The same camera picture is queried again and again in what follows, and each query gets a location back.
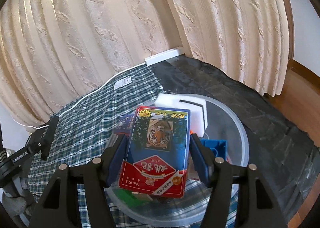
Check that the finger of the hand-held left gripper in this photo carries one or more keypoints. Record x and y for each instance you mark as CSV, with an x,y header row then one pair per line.
x,y
50,138

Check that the plaid cloth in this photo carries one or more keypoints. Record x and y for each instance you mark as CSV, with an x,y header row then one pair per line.
x,y
85,123

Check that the red playing card box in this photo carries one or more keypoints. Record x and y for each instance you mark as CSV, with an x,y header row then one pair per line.
x,y
155,153

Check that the blue playing card box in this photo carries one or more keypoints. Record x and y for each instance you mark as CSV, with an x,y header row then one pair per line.
x,y
125,123

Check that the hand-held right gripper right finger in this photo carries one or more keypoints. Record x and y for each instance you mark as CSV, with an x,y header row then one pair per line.
x,y
200,160

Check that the green toy block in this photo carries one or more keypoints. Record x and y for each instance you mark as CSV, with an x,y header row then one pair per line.
x,y
130,195

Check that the white sponge with black stripe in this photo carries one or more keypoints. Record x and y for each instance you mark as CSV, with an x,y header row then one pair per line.
x,y
197,115

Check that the blue toy block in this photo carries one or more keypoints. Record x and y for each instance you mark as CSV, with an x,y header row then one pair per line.
x,y
217,148

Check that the white cloth label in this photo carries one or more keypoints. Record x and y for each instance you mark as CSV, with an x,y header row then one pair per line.
x,y
122,82

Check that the white power strip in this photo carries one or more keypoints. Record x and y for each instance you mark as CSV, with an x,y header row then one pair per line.
x,y
163,56

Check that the clear plastic bowl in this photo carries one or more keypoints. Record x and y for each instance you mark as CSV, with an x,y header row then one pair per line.
x,y
232,130

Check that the beige patterned curtain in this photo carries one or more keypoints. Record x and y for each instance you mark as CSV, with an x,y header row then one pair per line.
x,y
100,17

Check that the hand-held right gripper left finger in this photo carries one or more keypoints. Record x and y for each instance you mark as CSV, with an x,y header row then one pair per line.
x,y
117,158

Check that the person's left hand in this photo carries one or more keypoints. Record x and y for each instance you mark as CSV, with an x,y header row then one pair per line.
x,y
17,203

